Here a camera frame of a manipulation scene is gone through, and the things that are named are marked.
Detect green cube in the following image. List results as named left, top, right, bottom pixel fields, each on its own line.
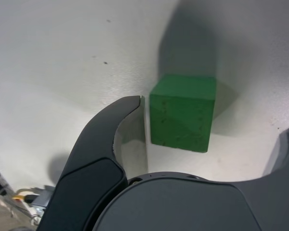
left=149, top=74, right=217, bottom=154

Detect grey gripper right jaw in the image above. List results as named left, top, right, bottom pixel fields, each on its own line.
left=93, top=123, right=289, bottom=231

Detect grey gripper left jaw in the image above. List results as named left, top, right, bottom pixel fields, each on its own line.
left=37, top=95, right=149, bottom=231

